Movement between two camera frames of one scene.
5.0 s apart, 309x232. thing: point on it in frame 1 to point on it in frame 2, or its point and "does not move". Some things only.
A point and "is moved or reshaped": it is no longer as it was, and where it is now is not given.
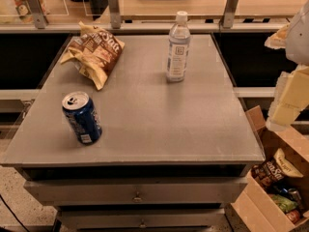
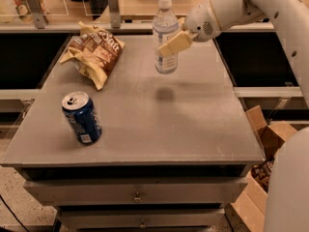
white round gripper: (299, 41) to (200, 22)
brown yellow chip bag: (95, 53) does not move
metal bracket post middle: (113, 6) does not move
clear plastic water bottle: (178, 48) is moved or reshaped
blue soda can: (83, 116) does not move
